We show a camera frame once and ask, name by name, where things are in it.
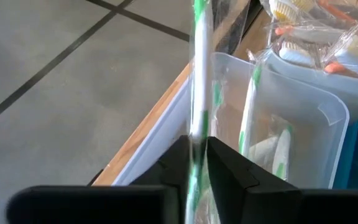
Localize white plastic bin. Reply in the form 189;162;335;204
112;51;351;190

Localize light grey plastic bin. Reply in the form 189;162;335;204
264;49;358;125

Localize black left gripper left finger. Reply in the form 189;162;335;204
129;135;192;224

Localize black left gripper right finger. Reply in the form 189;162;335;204
206;136;303;224

